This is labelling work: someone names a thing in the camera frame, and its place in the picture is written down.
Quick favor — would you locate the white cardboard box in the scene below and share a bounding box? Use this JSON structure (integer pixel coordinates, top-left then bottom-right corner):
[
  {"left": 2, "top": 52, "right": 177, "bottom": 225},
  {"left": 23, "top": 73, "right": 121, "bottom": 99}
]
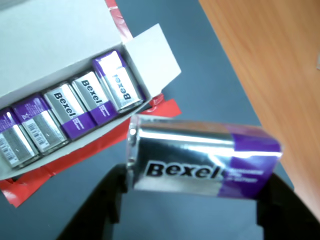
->
[{"left": 0, "top": 0, "right": 182, "bottom": 181}]

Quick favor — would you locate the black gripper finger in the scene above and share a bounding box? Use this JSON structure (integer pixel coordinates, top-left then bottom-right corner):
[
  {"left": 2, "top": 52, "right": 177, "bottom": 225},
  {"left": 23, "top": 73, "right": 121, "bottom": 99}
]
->
[
  {"left": 56, "top": 164, "right": 129, "bottom": 240},
  {"left": 256, "top": 174, "right": 320, "bottom": 240}
]

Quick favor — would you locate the red tape frame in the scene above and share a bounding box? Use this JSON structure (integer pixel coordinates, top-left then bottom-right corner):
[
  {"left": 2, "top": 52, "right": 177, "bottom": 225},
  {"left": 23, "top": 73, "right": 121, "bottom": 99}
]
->
[{"left": 0, "top": 0, "right": 182, "bottom": 208}]

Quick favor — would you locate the silver purple Bexel battery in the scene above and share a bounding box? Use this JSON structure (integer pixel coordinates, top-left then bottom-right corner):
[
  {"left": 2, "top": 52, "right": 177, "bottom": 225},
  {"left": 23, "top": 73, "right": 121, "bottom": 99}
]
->
[
  {"left": 42, "top": 83, "right": 97, "bottom": 140},
  {"left": 11, "top": 93, "right": 70, "bottom": 156},
  {"left": 0, "top": 107, "right": 41, "bottom": 170},
  {"left": 91, "top": 49, "right": 147, "bottom": 114},
  {"left": 71, "top": 71, "right": 118, "bottom": 126},
  {"left": 126, "top": 113, "right": 283, "bottom": 201}
]

